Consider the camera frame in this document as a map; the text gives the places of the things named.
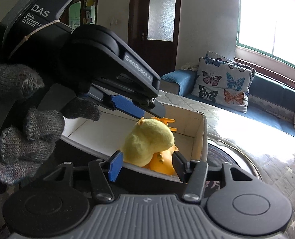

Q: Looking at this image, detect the round induction cooktop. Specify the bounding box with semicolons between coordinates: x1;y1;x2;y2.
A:
206;139;260;177

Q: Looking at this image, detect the grey knitted gloved hand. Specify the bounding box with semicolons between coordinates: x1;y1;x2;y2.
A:
0;65;100;186

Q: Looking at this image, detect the butterfly print pillow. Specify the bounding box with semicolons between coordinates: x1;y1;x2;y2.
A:
192;51;256;113

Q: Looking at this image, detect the blue sofa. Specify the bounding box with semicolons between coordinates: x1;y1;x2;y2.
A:
160;70;295;137

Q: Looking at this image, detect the dark wooden door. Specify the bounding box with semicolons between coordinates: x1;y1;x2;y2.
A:
128;0;181;76

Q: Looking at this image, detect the window with green frame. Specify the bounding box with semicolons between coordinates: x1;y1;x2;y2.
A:
237;0;295;68

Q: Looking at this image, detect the orange rubber dinosaur toy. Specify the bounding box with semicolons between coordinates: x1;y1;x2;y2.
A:
143;117;177;175

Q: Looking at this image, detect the grey quilted star table cover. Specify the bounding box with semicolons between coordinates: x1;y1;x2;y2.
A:
0;89;295;239

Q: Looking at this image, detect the yellow plush duck toy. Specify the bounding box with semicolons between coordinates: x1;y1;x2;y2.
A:
121;117;175;167

